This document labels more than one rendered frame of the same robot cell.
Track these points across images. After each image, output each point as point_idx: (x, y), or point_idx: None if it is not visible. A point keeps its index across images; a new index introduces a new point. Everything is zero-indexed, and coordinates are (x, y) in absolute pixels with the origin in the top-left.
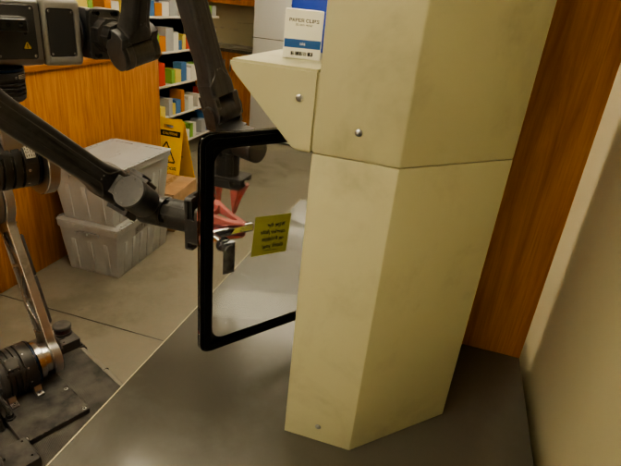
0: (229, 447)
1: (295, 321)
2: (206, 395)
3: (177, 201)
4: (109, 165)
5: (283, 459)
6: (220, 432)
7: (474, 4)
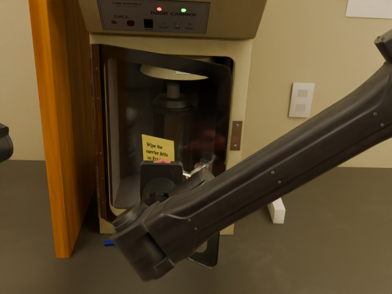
0: (264, 252)
1: (240, 153)
2: (231, 278)
3: (161, 187)
4: (192, 189)
5: (254, 231)
6: (256, 260)
7: None
